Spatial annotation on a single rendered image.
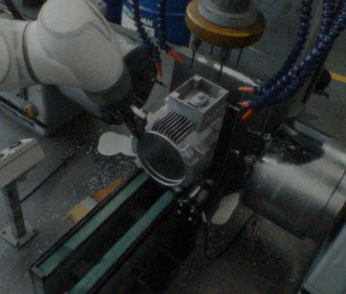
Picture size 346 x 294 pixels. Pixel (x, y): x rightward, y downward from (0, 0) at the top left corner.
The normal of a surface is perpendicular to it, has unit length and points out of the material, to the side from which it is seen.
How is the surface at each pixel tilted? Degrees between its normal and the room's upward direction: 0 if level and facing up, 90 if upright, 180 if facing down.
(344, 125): 0
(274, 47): 90
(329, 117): 0
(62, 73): 113
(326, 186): 43
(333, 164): 21
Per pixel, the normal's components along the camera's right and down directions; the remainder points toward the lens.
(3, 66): 0.45, 0.37
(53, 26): -0.18, -0.14
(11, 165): 0.74, -0.03
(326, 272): -0.56, 0.52
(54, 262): 0.13, -0.71
